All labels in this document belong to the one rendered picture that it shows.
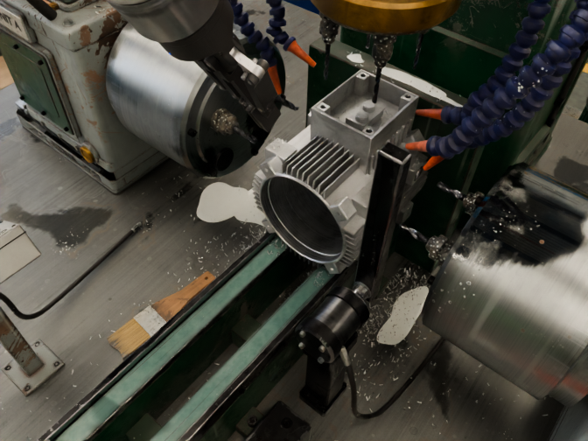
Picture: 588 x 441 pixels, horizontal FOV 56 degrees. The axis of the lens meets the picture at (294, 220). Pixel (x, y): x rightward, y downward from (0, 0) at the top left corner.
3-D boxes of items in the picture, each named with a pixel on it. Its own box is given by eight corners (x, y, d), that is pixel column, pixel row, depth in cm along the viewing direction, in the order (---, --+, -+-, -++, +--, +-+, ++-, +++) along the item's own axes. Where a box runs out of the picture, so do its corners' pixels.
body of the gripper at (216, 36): (238, -15, 47) (274, 45, 55) (171, -46, 50) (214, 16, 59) (187, 55, 47) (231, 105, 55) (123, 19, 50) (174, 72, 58)
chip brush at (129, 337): (203, 268, 99) (203, 265, 98) (221, 284, 97) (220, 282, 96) (105, 340, 89) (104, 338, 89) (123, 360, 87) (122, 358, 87)
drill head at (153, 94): (171, 68, 119) (151, -49, 100) (303, 142, 104) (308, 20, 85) (75, 125, 106) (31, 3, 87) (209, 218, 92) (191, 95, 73)
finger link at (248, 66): (213, 21, 52) (254, 42, 49) (236, 52, 56) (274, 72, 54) (199, 42, 52) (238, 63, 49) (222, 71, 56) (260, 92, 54)
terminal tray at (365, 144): (354, 107, 86) (359, 67, 81) (412, 136, 82) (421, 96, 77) (307, 145, 80) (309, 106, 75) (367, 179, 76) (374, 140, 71)
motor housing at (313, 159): (326, 164, 100) (334, 76, 85) (416, 216, 92) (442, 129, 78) (253, 229, 90) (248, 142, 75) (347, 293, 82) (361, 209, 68)
